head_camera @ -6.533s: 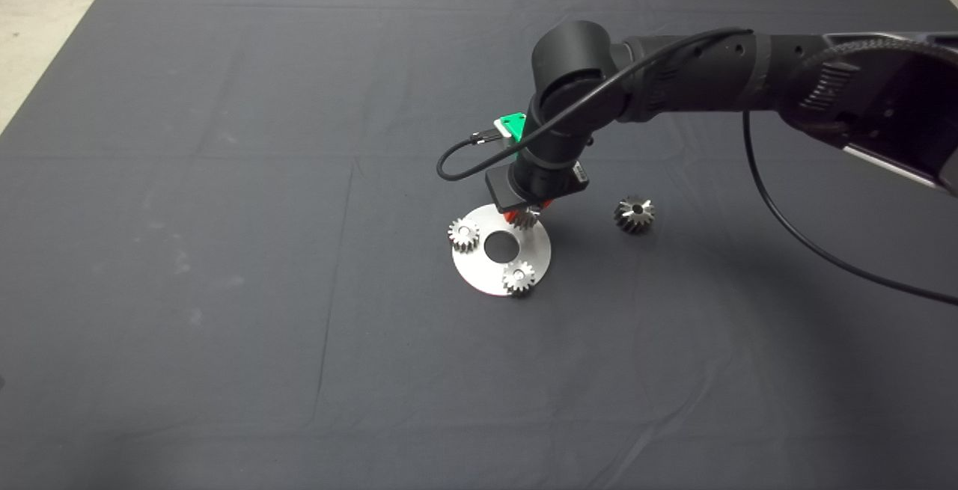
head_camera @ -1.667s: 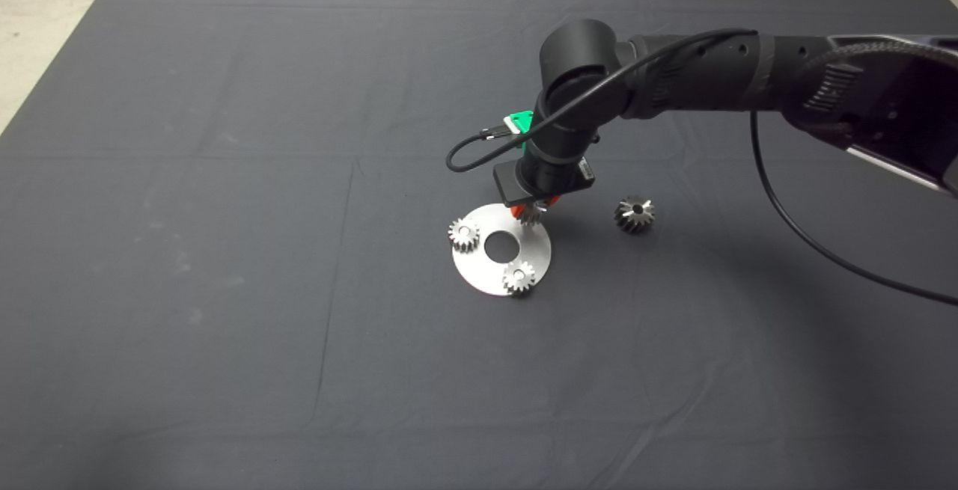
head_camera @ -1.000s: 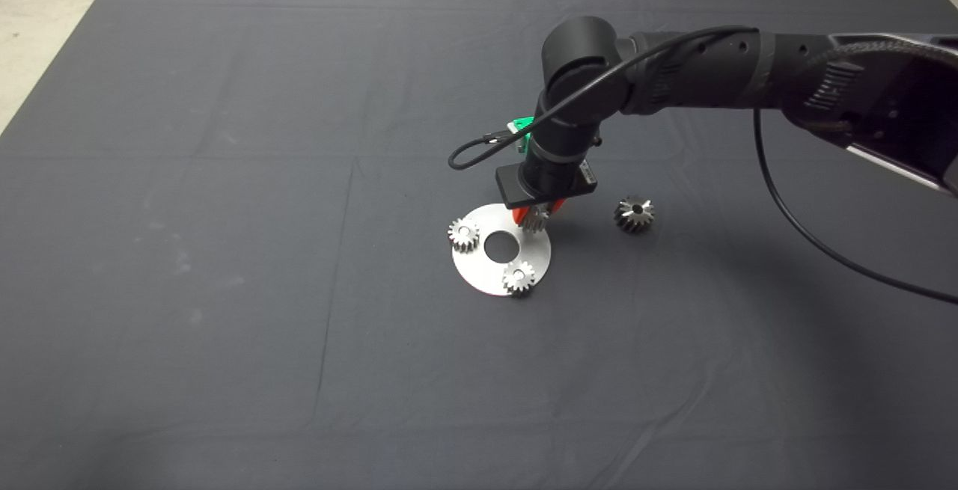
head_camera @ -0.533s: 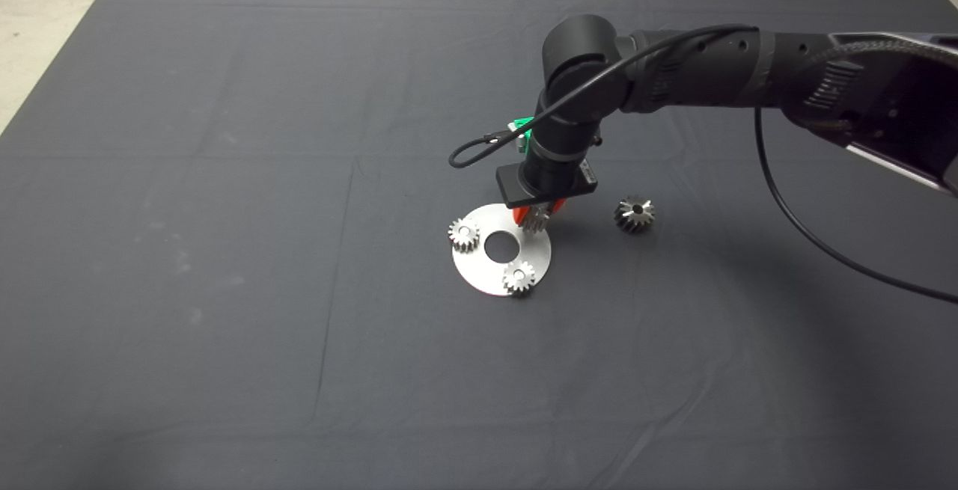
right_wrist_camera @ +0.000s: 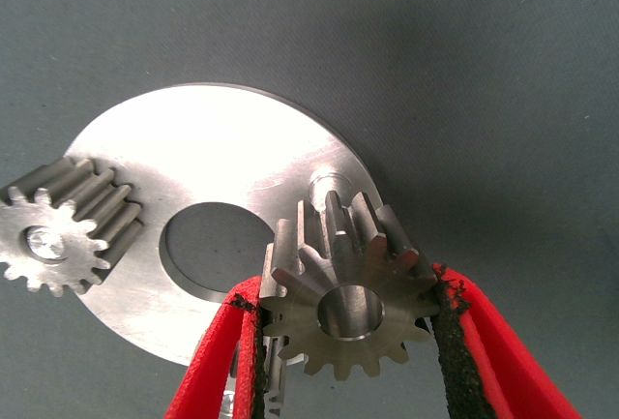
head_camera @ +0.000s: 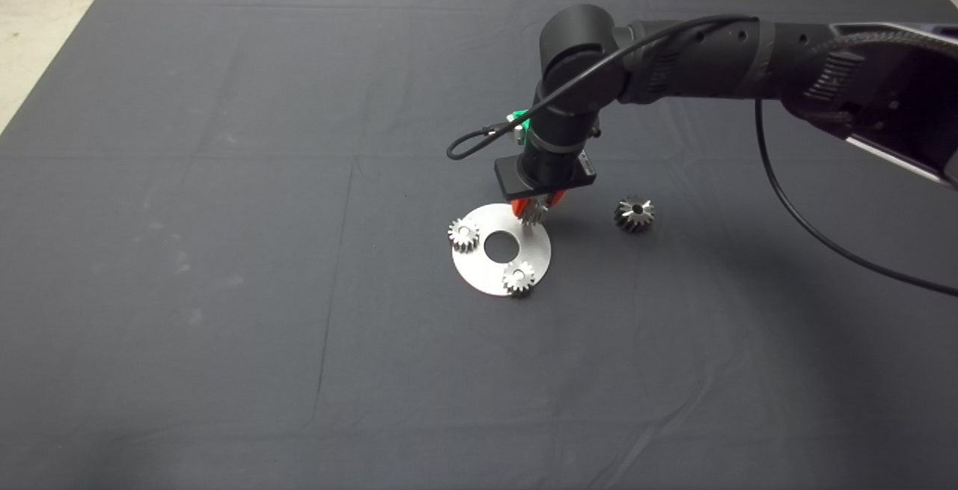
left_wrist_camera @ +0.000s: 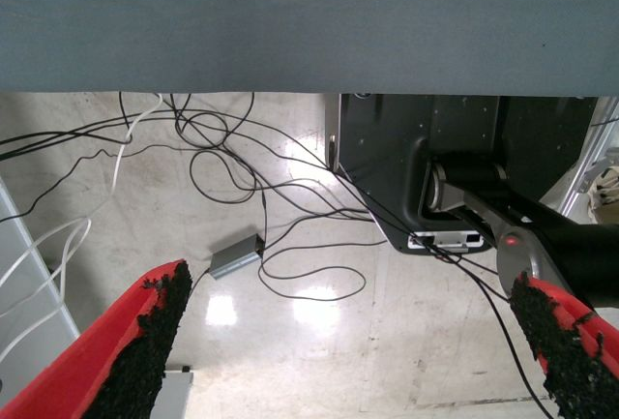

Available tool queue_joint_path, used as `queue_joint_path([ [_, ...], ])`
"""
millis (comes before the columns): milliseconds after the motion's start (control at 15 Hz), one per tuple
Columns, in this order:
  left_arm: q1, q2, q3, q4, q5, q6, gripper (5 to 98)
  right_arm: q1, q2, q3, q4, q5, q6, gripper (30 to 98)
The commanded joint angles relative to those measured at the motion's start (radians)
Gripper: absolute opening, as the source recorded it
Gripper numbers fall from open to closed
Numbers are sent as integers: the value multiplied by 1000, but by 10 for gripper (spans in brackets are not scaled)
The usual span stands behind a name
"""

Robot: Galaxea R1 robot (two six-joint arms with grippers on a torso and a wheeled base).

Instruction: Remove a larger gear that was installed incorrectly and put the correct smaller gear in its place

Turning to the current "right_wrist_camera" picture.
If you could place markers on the dark grey table cloth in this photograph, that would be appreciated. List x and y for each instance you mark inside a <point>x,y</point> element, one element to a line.
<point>435,51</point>

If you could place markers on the small steel gear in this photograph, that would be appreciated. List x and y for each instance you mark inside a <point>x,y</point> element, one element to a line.
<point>97,196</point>
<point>300,315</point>

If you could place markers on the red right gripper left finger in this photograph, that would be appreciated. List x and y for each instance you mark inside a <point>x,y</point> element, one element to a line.
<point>217,366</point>

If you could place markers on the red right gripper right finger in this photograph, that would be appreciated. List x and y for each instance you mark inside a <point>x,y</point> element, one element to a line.
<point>493,370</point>

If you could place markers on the round metal plate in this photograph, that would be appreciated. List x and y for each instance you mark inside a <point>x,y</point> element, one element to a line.
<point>193,148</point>

